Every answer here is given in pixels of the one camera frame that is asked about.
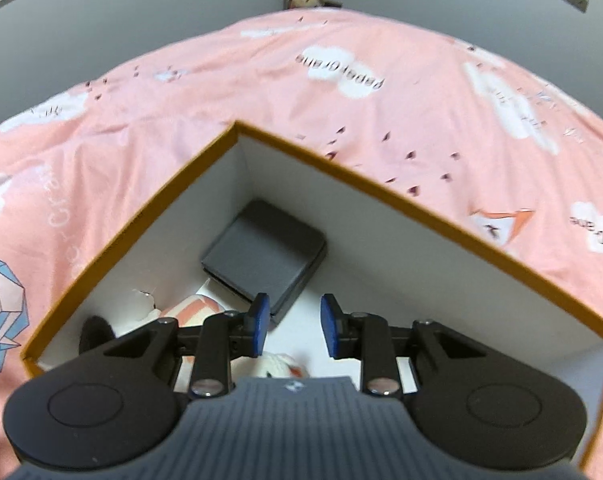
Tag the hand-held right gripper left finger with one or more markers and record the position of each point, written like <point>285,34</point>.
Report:
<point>261,320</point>

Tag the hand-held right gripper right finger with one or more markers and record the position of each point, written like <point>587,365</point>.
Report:
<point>330,325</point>

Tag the black square box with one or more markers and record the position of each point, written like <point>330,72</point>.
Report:
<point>261,255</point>

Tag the orange cardboard box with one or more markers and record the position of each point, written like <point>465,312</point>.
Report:
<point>381,240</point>

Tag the pink printed blanket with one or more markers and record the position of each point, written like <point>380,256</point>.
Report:
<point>331,125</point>

